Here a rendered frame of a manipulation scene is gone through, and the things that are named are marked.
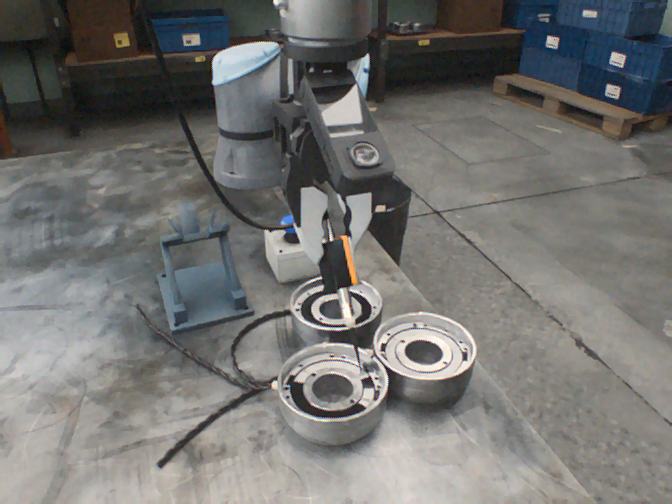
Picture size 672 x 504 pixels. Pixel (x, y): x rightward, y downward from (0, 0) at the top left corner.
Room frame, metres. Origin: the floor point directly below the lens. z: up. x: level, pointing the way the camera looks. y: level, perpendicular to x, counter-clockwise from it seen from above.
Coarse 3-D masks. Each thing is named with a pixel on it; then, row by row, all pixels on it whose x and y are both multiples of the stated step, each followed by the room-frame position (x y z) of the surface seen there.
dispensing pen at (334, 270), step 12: (324, 216) 0.49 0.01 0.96; (324, 228) 0.48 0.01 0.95; (336, 240) 0.46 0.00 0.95; (324, 252) 0.46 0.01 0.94; (336, 252) 0.46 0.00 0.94; (324, 264) 0.46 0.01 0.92; (336, 264) 0.45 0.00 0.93; (324, 276) 0.47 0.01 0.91; (336, 276) 0.44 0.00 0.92; (348, 276) 0.45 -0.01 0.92; (324, 288) 0.46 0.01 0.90; (336, 288) 0.44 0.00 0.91; (348, 288) 0.45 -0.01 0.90; (348, 300) 0.44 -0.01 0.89; (348, 312) 0.44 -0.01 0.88; (348, 324) 0.43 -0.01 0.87
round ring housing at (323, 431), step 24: (288, 360) 0.42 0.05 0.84; (312, 360) 0.43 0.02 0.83; (336, 360) 0.43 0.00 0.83; (360, 360) 0.43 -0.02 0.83; (312, 384) 0.40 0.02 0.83; (336, 384) 0.41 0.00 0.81; (360, 384) 0.40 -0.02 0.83; (384, 384) 0.38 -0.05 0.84; (288, 408) 0.36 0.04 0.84; (336, 408) 0.36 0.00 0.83; (384, 408) 0.37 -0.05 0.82; (312, 432) 0.34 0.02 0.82; (336, 432) 0.34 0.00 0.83; (360, 432) 0.35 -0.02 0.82
